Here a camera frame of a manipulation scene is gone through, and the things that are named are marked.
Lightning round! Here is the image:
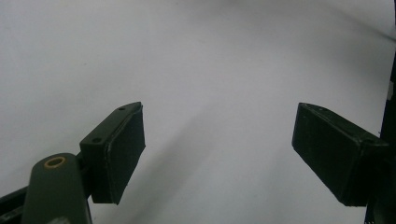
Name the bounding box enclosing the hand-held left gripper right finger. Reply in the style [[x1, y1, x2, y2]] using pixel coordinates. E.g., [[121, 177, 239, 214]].
[[290, 102, 390, 208]]

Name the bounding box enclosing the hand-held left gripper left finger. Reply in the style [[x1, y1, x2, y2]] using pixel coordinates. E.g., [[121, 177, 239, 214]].
[[78, 101, 147, 205]]

